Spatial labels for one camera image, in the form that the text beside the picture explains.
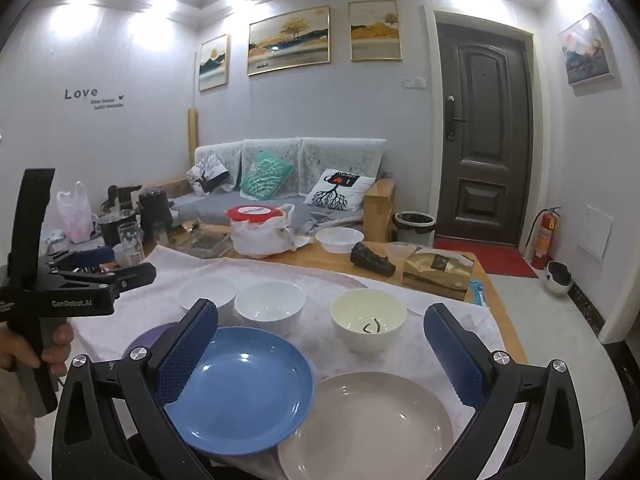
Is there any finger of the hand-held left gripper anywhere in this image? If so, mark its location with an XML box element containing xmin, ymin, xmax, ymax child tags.
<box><xmin>42</xmin><ymin>261</ymin><xmax>157</xmax><ymax>295</ymax></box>
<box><xmin>42</xmin><ymin>246</ymin><xmax>117</xmax><ymax>273</ymax></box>

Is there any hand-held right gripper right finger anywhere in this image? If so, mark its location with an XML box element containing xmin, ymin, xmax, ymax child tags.
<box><xmin>423</xmin><ymin>303</ymin><xmax>586</xmax><ymax>480</ymax></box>

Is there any red lidded container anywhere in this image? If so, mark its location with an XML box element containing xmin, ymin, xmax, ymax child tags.
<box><xmin>225</xmin><ymin>204</ymin><xmax>288</xmax><ymax>226</ymax></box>

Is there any grey sofa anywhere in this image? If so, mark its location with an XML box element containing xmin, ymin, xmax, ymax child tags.
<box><xmin>170</xmin><ymin>137</ymin><xmax>396</xmax><ymax>238</ymax></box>

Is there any white wall panel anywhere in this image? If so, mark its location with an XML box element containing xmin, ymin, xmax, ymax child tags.
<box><xmin>579</xmin><ymin>205</ymin><xmax>614</xmax><ymax>263</ymax></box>

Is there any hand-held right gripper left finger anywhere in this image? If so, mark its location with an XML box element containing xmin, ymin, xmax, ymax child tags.
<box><xmin>52</xmin><ymin>298</ymin><xmax>219</xmax><ymax>480</ymax></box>

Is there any beige plate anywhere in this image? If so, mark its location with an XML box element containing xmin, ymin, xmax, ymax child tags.
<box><xmin>277</xmin><ymin>371</ymin><xmax>455</xmax><ymax>480</ymax></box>

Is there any brown paper bag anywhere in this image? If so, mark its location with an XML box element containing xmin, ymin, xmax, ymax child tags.
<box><xmin>362</xmin><ymin>178</ymin><xmax>397</xmax><ymax>243</ymax></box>

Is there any red fire extinguisher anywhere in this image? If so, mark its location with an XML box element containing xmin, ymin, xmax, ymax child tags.
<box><xmin>526</xmin><ymin>207</ymin><xmax>562</xmax><ymax>271</ymax></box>

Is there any clear glass cup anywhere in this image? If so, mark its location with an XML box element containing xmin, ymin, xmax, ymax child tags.
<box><xmin>117</xmin><ymin>221</ymin><xmax>146</xmax><ymax>267</ymax></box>

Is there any white pillow with tree roots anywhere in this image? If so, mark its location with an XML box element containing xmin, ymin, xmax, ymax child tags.
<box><xmin>303</xmin><ymin>169</ymin><xmax>376</xmax><ymax>212</ymax></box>

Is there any black and white tree pillow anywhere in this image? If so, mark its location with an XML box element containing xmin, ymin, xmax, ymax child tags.
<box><xmin>186</xmin><ymin>150</ymin><xmax>231</xmax><ymax>195</ymax></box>

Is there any white and black helmet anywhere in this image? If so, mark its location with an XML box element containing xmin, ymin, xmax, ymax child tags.
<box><xmin>545</xmin><ymin>260</ymin><xmax>574</xmax><ymax>295</ymax></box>

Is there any white plastic bowl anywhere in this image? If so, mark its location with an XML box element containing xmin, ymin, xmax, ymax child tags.
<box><xmin>315</xmin><ymin>227</ymin><xmax>365</xmax><ymax>255</ymax></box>

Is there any glass tray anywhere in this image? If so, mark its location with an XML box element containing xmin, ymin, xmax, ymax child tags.
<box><xmin>177</xmin><ymin>232</ymin><xmax>236</xmax><ymax>259</ymax></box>

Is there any black textured pouch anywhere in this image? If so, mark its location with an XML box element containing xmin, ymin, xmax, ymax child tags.
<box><xmin>349</xmin><ymin>241</ymin><xmax>397</xmax><ymax>277</ymax></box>

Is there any wooden board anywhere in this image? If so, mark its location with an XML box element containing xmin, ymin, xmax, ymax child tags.
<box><xmin>187</xmin><ymin>107</ymin><xmax>201</xmax><ymax>166</ymax></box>

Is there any framed golden tree painting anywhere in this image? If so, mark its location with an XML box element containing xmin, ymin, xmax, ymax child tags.
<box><xmin>348</xmin><ymin>0</ymin><xmax>402</xmax><ymax>62</ymax></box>

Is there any teal patterned pillow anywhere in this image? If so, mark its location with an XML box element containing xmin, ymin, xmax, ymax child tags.
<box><xmin>240</xmin><ymin>152</ymin><xmax>293</xmax><ymax>201</ymax></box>

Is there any person's left forearm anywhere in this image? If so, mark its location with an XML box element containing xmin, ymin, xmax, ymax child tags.
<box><xmin>0</xmin><ymin>369</ymin><xmax>38</xmax><ymax>466</ymax></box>

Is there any framed mountain painting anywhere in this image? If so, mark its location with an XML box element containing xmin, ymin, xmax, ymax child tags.
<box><xmin>558</xmin><ymin>13</ymin><xmax>615</xmax><ymax>87</ymax></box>

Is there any black electric kettle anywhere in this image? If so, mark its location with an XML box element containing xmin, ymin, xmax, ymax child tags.
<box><xmin>137</xmin><ymin>189</ymin><xmax>176</xmax><ymax>243</ymax></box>

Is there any wide framed landscape painting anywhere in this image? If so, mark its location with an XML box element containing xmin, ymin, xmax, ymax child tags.
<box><xmin>246</xmin><ymin>6</ymin><xmax>331</xmax><ymax>77</ymax></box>

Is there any gold tissue box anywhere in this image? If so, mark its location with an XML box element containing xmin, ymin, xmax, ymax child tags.
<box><xmin>401</xmin><ymin>249</ymin><xmax>475</xmax><ymax>302</ymax></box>

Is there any red door mat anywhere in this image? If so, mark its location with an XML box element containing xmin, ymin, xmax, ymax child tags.
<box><xmin>432</xmin><ymin>236</ymin><xmax>538</xmax><ymax>278</ymax></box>

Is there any pink dotted tablecloth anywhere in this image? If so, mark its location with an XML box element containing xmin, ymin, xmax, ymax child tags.
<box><xmin>75</xmin><ymin>245</ymin><xmax>506</xmax><ymax>480</ymax></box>

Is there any blue plate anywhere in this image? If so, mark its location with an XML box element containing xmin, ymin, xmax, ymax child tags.
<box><xmin>162</xmin><ymin>326</ymin><xmax>316</xmax><ymax>457</ymax></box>

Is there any steel pot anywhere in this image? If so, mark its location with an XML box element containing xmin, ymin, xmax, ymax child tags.
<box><xmin>97</xmin><ymin>210</ymin><xmax>137</xmax><ymax>250</ymax></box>

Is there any purple plate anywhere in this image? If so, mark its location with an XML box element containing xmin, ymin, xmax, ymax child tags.
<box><xmin>124</xmin><ymin>323</ymin><xmax>178</xmax><ymax>361</ymax></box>

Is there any white plastic bag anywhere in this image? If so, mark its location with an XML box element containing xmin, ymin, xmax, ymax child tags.
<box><xmin>231</xmin><ymin>205</ymin><xmax>313</xmax><ymax>259</ymax></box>

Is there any cream bowl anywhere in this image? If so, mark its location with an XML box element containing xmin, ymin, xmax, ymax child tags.
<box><xmin>330</xmin><ymin>288</ymin><xmax>408</xmax><ymax>354</ymax></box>

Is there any small framed landscape painting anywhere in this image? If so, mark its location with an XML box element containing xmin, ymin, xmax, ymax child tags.
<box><xmin>198</xmin><ymin>34</ymin><xmax>229</xmax><ymax>92</ymax></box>

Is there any black wall decal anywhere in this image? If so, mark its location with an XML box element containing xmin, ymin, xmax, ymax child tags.
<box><xmin>64</xmin><ymin>87</ymin><xmax>128</xmax><ymax>110</ymax></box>

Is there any dark brown door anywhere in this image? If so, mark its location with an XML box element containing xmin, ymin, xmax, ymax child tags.
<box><xmin>432</xmin><ymin>10</ymin><xmax>533</xmax><ymax>248</ymax></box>

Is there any door handle lock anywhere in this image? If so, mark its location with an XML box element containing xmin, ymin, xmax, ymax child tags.
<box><xmin>445</xmin><ymin>95</ymin><xmax>468</xmax><ymax>141</ymax></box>

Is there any pink plastic bag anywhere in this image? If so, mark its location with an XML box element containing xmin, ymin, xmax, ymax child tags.
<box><xmin>56</xmin><ymin>181</ymin><xmax>98</xmax><ymax>243</ymax></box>

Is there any person's left hand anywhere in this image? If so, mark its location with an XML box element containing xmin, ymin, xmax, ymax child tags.
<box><xmin>0</xmin><ymin>321</ymin><xmax>75</xmax><ymax>378</ymax></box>

